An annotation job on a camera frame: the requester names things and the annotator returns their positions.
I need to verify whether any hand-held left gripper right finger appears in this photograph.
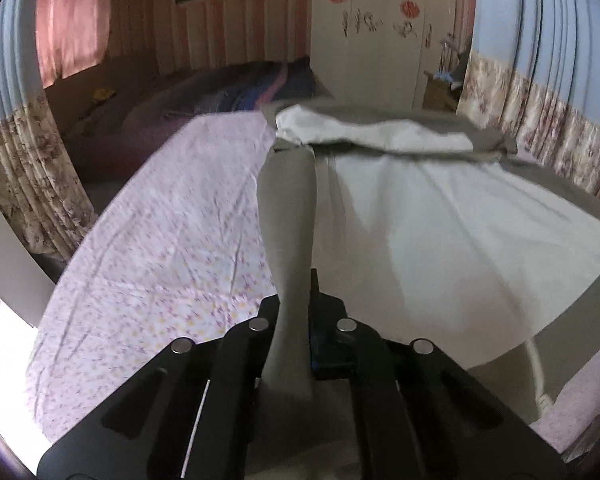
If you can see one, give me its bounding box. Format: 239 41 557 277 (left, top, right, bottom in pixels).
307 269 566 480

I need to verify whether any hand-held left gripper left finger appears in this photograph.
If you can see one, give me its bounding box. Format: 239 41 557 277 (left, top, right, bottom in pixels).
36 296 283 480

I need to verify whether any pink floral bed sheet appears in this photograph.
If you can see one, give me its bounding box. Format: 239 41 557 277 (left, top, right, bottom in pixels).
25 112 600 461

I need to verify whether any wide blue floral curtain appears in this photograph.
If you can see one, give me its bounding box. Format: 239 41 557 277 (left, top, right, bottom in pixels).
455 0 600 201

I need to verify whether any wooden cabinet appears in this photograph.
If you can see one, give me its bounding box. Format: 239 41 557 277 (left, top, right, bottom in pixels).
422 70 462 111

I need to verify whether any bed with dark blanket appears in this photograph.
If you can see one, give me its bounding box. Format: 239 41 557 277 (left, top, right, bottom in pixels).
62 57 331 181

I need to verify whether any white wardrobe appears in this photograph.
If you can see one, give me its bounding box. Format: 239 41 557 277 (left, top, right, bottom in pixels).
310 0 476 111

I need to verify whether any narrow blue floral curtain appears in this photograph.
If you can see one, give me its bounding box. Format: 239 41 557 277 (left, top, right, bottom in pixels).
0 0 101 266

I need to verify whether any brown headboard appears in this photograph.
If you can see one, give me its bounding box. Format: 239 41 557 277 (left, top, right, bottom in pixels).
45 52 161 136

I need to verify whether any pink window curtain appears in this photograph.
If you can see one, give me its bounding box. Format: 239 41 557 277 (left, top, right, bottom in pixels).
35 0 112 78

